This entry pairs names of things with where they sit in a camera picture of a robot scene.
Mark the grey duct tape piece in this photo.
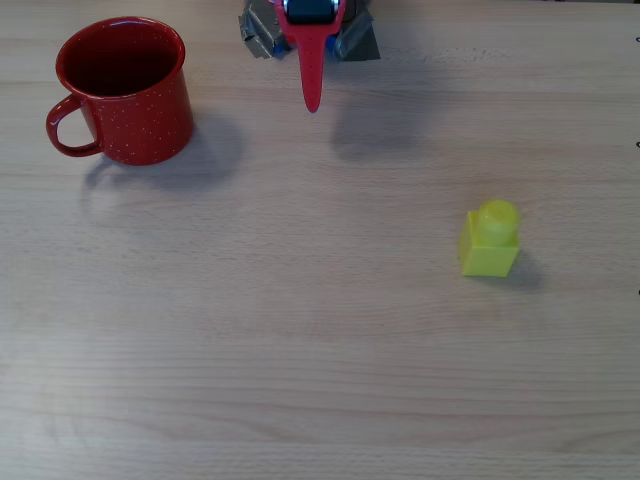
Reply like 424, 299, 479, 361
331, 0, 382, 63
238, 0, 290, 61

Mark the yellow-green toy building block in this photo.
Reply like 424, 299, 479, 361
458, 199, 522, 278

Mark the red speckled enamel mug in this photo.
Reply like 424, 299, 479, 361
45, 17, 195, 167

